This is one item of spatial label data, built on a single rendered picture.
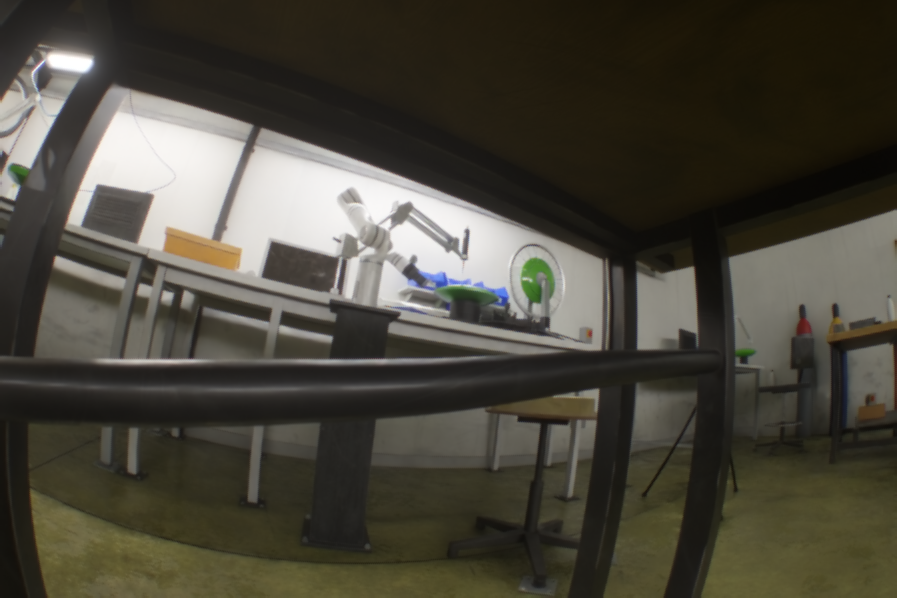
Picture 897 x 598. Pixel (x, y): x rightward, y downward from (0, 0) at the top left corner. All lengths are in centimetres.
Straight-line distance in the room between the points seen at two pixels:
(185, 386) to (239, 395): 3
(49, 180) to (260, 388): 34
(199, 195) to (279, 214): 59
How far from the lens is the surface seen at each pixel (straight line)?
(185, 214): 269
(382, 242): 140
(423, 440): 271
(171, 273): 164
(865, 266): 558
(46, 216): 44
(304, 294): 152
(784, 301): 568
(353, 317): 127
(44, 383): 21
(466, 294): 168
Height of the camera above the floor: 64
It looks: 18 degrees up
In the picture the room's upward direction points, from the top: 7 degrees clockwise
